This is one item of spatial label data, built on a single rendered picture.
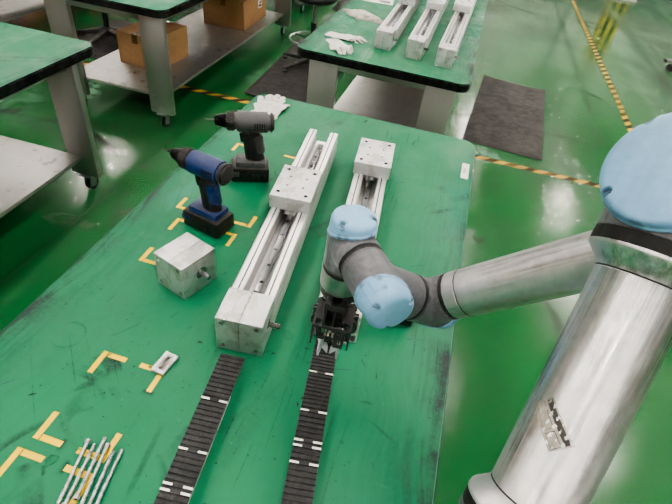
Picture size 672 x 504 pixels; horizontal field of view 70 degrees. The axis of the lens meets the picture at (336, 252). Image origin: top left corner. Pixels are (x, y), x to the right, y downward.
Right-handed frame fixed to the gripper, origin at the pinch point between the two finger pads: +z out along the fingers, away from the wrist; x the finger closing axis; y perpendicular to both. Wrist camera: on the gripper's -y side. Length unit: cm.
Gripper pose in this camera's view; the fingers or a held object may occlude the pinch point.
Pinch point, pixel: (329, 345)
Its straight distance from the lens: 100.4
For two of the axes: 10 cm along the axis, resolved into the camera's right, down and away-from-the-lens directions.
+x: 9.8, 2.2, -0.5
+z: -1.3, 7.4, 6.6
